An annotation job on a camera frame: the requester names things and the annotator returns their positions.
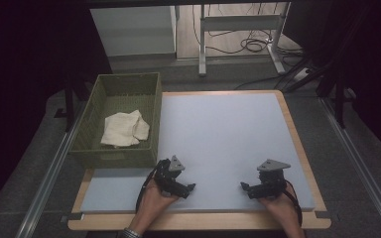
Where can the white power strip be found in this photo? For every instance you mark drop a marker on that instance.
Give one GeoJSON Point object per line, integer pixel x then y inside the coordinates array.
{"type": "Point", "coordinates": [300, 75]}

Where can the aluminium floor rail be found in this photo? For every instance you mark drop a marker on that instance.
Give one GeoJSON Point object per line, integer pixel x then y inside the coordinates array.
{"type": "Point", "coordinates": [46, 185]}
{"type": "Point", "coordinates": [360, 165]}

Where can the light blue table mat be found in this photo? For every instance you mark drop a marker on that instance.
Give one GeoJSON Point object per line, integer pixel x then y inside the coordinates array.
{"type": "Point", "coordinates": [221, 132]}

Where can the black metal stand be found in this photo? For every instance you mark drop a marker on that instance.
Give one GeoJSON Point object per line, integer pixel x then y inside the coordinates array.
{"type": "Point", "coordinates": [340, 99]}
{"type": "Point", "coordinates": [69, 105]}

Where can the person's left hand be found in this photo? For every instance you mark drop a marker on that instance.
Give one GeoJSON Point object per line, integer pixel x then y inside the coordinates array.
{"type": "Point", "coordinates": [153, 203]}

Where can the person's right hand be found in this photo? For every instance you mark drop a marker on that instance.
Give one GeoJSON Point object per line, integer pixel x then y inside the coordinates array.
{"type": "Point", "coordinates": [284, 208]}

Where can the cream printed cloth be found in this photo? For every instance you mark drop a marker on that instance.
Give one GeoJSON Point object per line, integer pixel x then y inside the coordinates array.
{"type": "Point", "coordinates": [122, 129]}

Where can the white metal desk frame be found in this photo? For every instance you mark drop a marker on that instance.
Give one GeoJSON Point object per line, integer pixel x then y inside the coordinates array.
{"type": "Point", "coordinates": [239, 23]}

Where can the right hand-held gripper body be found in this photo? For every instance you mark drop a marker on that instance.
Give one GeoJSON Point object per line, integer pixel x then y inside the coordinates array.
{"type": "Point", "coordinates": [272, 183]}

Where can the white cabinet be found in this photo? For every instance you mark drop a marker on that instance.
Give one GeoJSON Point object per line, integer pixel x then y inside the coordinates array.
{"type": "Point", "coordinates": [132, 31]}

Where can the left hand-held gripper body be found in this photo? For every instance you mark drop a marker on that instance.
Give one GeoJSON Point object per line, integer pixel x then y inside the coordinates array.
{"type": "Point", "coordinates": [165, 177]}

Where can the green woven basket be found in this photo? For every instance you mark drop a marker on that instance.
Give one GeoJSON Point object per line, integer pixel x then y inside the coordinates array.
{"type": "Point", "coordinates": [125, 85]}

